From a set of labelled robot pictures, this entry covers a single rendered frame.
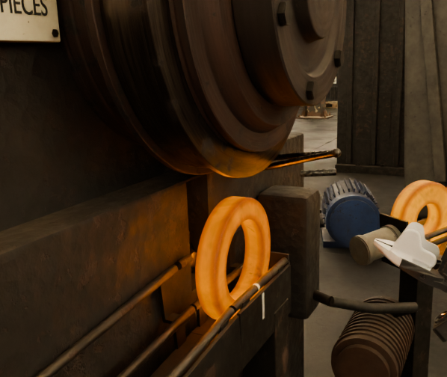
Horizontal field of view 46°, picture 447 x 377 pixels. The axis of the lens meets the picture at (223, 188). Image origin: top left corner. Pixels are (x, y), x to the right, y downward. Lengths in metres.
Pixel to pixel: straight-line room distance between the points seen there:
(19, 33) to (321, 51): 0.38
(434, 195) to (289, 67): 0.63
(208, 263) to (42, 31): 0.34
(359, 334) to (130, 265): 0.53
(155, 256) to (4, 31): 0.33
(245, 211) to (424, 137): 2.76
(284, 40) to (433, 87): 2.83
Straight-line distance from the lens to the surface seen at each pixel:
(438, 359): 2.06
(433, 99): 3.39
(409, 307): 1.11
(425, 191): 1.13
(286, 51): 0.58
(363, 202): 2.81
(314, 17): 0.65
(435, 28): 3.41
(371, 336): 1.04
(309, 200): 0.93
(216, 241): 0.70
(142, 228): 0.67
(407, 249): 0.81
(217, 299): 0.71
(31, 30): 0.59
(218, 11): 0.55
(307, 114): 9.71
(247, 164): 0.70
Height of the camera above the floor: 1.03
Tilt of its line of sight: 14 degrees down
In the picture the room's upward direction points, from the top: 2 degrees counter-clockwise
